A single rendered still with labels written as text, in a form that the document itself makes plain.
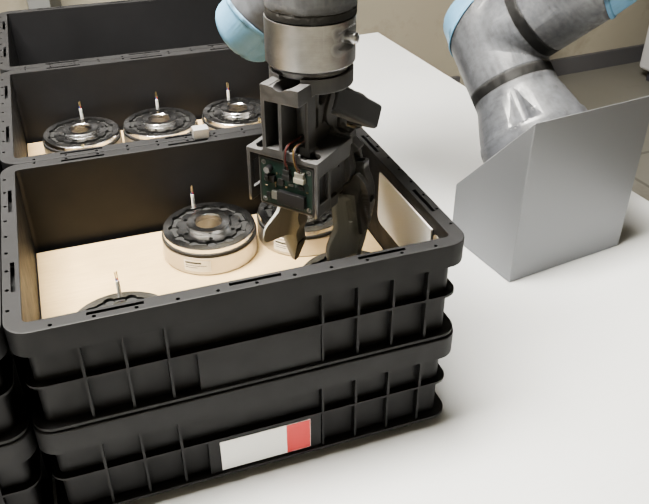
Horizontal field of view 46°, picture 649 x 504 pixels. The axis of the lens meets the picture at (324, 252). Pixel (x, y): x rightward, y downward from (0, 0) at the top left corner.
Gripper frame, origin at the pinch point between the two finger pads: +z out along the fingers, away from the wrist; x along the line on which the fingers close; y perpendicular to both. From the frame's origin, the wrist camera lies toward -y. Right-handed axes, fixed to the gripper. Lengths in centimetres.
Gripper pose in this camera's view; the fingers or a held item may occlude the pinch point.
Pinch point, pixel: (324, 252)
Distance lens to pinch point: 76.3
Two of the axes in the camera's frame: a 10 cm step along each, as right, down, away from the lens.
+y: -5.0, 4.8, -7.2
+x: 8.7, 2.8, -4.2
